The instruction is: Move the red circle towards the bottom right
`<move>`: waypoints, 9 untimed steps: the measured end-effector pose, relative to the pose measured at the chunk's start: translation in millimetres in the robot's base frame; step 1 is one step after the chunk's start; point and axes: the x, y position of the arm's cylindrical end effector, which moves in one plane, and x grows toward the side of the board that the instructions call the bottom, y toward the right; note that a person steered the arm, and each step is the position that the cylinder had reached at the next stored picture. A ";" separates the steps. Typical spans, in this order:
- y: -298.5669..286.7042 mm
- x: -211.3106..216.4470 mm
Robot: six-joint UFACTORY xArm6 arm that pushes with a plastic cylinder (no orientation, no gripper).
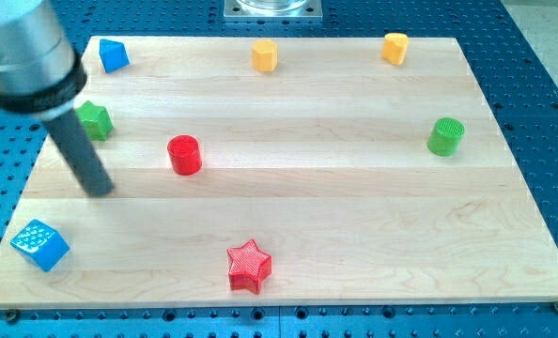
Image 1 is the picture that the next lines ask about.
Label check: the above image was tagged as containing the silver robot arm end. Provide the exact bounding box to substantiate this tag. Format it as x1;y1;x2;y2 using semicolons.
0;0;86;121

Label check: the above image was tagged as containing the light wooden board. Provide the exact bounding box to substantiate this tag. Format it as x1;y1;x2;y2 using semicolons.
0;37;558;309

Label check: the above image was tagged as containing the red cylinder block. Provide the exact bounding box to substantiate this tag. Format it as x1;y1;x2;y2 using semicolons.
167;134;202;176

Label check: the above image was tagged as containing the red star block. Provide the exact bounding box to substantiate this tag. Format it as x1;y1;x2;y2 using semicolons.
226;238;272;294

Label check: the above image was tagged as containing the yellow hexagon block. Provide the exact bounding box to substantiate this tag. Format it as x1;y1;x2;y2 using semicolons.
252;39;278;72

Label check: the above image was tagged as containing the yellow heart block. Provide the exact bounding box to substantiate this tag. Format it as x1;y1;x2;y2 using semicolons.
381;33;409;66

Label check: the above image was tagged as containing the green cylinder block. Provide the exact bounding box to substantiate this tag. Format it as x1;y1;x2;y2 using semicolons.
426;117;466;157

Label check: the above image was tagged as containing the green star block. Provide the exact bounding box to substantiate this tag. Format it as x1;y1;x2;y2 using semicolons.
75;100;114;141

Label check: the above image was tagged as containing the blue triangle block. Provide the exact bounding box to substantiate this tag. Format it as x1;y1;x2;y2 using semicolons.
99;38;130;73

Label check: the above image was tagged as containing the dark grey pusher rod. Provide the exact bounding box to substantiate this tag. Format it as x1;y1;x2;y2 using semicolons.
43;109;114;197

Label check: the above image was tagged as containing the blue cube block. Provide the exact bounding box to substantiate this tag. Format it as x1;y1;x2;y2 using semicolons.
9;219;70;272

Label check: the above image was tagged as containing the left board screw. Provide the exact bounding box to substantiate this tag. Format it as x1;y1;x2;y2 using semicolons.
3;309;20;323

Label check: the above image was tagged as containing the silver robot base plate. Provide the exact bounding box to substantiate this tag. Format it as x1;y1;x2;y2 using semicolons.
223;0;323;23

